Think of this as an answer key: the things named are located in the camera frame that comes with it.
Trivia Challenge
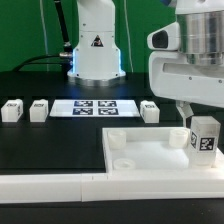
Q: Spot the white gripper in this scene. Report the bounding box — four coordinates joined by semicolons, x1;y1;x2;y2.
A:
149;51;224;127

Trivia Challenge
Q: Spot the white square tabletop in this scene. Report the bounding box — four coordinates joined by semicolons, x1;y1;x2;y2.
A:
102;127;224;174

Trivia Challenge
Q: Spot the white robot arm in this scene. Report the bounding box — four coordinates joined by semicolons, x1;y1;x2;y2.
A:
68;0;224;115

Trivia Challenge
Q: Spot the white marker sheet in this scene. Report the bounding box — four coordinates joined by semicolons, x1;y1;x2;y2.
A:
50;99;140;117

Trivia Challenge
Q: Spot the white L-shaped obstacle wall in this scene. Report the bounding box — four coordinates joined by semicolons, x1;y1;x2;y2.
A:
0;172;224;204

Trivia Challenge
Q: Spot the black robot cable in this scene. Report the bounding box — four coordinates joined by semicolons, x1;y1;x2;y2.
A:
11;0;74;72

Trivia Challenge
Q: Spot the white cable on wall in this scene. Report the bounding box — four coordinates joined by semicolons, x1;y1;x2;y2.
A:
39;0;50;72

